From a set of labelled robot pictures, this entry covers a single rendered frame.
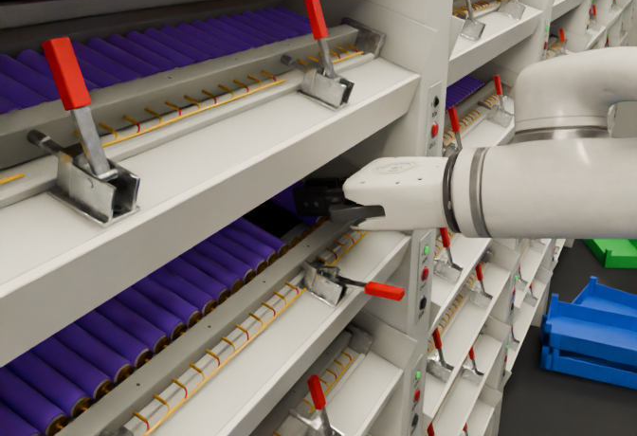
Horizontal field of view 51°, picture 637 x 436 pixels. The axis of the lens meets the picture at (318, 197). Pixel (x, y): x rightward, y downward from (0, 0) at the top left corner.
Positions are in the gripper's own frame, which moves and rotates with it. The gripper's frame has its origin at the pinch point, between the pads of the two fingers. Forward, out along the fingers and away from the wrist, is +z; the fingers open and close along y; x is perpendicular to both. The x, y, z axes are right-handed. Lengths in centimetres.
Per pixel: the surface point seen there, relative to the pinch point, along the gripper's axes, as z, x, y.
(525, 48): -5, -3, -81
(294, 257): -0.8, 3.4, 7.9
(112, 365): 1.8, 2.5, 29.2
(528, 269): 9, 64, -120
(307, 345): -5.0, 8.6, 14.8
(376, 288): -9.0, 6.4, 7.7
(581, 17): -6, -2, -151
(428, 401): 4, 45, -29
